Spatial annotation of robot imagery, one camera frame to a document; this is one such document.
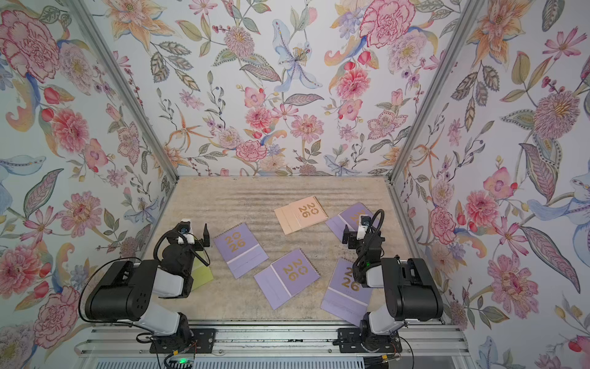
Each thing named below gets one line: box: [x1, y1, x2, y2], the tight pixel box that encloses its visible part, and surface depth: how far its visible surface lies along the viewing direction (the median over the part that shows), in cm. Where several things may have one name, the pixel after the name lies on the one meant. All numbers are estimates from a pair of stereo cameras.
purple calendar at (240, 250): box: [212, 222, 269, 280], surface depth 96 cm
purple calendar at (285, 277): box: [253, 248, 321, 311], surface depth 90 cm
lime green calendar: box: [190, 249, 214, 292], surface depth 87 cm
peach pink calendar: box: [274, 195, 329, 236], surface depth 109 cm
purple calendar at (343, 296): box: [320, 257, 373, 328], surface depth 85 cm
